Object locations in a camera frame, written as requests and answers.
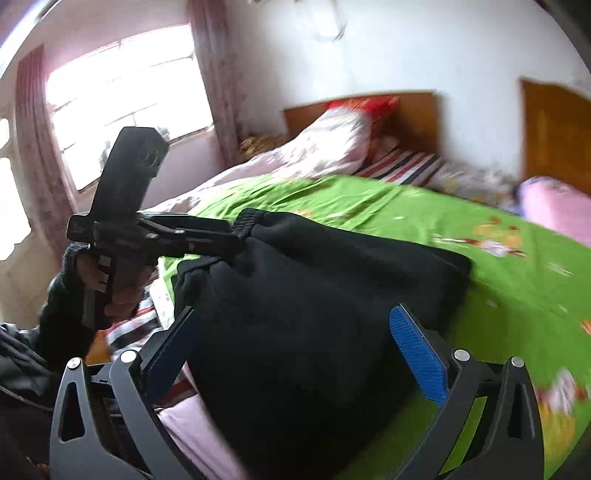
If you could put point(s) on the yellow patterned cloth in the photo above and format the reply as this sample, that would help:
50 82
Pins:
258 145

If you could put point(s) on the person's left hand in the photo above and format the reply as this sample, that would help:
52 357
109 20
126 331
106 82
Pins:
124 295

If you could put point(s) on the pink white quilt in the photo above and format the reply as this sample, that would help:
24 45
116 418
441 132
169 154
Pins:
323 143

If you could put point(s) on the pink pillow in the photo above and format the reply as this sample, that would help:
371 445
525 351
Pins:
554 203

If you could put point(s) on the person's black jacket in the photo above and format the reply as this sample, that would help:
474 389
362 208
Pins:
18 369

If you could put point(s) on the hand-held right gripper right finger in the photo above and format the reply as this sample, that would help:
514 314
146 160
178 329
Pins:
418 355

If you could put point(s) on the black pants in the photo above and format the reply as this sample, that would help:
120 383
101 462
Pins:
300 323

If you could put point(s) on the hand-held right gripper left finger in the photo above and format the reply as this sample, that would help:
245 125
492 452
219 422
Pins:
171 350

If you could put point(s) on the red pillow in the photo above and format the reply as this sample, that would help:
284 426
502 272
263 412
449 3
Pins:
374 106

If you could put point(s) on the pink bed sheet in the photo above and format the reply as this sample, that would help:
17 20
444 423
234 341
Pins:
198 438

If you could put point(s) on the pink patterned curtain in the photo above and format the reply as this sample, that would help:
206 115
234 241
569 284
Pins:
37 161
217 92

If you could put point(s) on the floral cloth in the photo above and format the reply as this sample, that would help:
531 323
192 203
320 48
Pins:
475 182

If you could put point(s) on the window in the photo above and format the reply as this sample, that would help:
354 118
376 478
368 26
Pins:
129 92

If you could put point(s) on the wooden headboard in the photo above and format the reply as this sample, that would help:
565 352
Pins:
415 120

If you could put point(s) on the green printed bed sheet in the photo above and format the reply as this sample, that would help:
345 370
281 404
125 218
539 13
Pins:
517 300

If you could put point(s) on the wooden door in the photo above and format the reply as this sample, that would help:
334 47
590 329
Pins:
554 134

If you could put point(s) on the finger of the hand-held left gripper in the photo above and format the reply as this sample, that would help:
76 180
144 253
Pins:
207 242
194 222

